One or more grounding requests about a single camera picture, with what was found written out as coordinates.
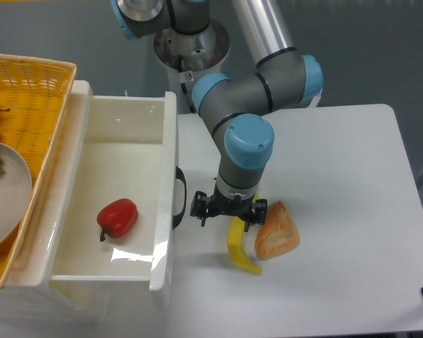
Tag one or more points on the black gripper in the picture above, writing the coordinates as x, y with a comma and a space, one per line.
251, 212

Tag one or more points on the yellow banana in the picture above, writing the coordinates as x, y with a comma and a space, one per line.
236, 252

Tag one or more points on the red bell pepper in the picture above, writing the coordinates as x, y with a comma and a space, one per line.
117, 218

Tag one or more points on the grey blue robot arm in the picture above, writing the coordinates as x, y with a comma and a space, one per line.
233, 112

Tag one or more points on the yellow wicker basket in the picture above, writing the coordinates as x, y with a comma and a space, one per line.
33, 96

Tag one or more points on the white drawer cabinet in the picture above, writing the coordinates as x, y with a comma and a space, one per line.
30, 291

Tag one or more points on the white top drawer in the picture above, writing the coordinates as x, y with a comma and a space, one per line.
129, 151

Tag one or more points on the grey ribbed plate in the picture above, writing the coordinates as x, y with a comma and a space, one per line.
15, 190

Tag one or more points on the black drawer handle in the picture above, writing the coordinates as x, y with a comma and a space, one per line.
181, 195

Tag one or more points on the orange bread pastry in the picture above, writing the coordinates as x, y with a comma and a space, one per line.
278, 235

